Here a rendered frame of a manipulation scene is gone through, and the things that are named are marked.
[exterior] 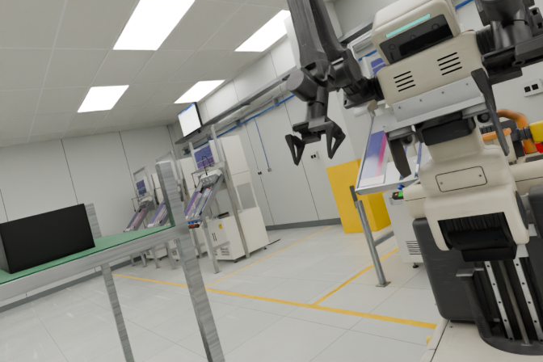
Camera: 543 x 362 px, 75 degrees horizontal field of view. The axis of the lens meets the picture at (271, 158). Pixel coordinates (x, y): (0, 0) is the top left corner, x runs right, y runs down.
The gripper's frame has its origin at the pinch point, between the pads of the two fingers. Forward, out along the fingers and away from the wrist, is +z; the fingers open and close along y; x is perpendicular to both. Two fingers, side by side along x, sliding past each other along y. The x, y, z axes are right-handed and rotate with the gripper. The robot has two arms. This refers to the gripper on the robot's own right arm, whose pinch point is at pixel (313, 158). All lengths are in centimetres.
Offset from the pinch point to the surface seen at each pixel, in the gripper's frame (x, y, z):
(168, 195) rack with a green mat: -20.4, -25.2, 13.7
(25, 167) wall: 117, -760, -175
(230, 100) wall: 314, -419, -344
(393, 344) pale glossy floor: 133, -32, 41
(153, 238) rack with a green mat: -21.1, -25.9, 23.8
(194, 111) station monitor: 181, -331, -216
